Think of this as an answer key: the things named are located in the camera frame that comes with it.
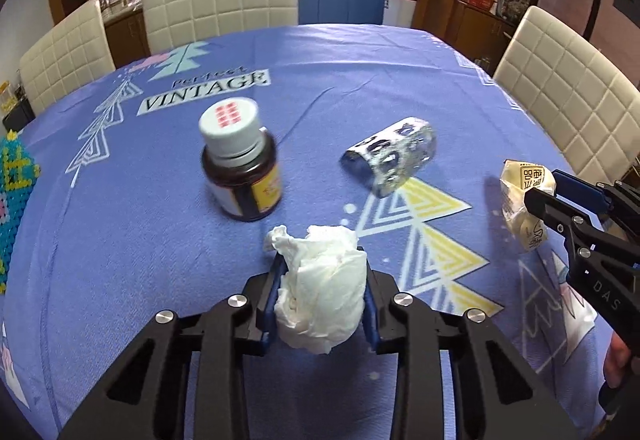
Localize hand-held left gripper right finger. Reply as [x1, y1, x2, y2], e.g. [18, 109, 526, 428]
[362, 260, 591, 440]

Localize large cream quilted chair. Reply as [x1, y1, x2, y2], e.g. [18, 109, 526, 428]
[492, 5, 640, 191]

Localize white tissue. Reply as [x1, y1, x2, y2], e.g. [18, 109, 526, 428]
[263, 224, 369, 355]

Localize blue printed tablecloth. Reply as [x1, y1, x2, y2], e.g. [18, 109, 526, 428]
[0, 23, 608, 440]

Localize pale yellow food wrapper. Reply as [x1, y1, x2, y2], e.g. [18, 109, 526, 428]
[498, 159, 558, 253]

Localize person's right hand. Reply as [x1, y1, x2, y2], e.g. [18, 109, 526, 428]
[602, 332, 635, 388]

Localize brown bottle white cap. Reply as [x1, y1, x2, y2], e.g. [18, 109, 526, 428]
[198, 96, 283, 222]

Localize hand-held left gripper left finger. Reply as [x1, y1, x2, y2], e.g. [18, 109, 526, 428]
[57, 255, 288, 440]

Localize blue yellow beaded mat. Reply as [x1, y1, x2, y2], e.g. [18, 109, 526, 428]
[0, 130, 41, 293]

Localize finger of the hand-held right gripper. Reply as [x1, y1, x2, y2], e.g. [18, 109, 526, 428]
[523, 187, 640, 273]
[551, 169, 640, 246]

